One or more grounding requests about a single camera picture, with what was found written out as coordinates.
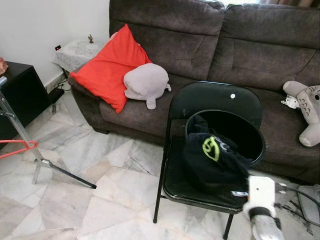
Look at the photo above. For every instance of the black metal folding chair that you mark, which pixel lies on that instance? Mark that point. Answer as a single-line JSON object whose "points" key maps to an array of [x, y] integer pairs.
{"points": [[215, 97]]}

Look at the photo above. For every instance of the silver metal clothes rack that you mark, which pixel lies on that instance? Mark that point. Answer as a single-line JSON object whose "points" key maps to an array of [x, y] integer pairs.
{"points": [[44, 163]]}

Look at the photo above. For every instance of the grey round plush toy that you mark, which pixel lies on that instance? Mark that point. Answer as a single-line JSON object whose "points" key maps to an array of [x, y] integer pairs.
{"points": [[145, 82]]}

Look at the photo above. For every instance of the red plastic hanger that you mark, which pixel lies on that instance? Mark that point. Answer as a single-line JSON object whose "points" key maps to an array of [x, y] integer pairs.
{"points": [[33, 145]]}

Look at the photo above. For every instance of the black cloth green logo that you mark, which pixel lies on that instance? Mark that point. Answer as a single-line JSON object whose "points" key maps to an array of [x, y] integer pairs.
{"points": [[210, 170]]}

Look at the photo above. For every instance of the black wall socket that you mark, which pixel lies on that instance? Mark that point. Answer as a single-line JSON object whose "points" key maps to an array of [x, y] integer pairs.
{"points": [[57, 48]]}

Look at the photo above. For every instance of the red square cushion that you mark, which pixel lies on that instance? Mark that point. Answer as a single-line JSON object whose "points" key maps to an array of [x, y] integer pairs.
{"points": [[110, 70]]}

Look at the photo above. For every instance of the side table white lace cloth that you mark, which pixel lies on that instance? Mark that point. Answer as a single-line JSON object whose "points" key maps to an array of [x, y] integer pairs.
{"points": [[75, 52]]}

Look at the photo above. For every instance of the black low tv console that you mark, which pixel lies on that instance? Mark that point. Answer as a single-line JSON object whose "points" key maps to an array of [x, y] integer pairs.
{"points": [[20, 95]]}

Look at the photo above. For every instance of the dark brown fabric sofa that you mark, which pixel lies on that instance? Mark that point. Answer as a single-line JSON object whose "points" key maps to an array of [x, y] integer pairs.
{"points": [[240, 55]]}

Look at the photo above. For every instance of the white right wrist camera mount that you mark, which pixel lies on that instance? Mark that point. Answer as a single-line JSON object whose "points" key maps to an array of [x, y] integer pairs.
{"points": [[262, 192]]}

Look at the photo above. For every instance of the grey totoro plush toy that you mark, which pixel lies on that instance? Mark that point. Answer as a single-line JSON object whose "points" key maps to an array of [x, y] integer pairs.
{"points": [[310, 105]]}

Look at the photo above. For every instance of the small brass figurine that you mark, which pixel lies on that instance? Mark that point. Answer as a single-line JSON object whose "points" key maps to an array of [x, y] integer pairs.
{"points": [[91, 39]]}

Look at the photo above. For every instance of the grey floor appliance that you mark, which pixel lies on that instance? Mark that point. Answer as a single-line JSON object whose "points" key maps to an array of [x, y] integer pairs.
{"points": [[311, 205]]}

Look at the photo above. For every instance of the black round bucket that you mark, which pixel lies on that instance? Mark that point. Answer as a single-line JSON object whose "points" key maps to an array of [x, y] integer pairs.
{"points": [[240, 135]]}

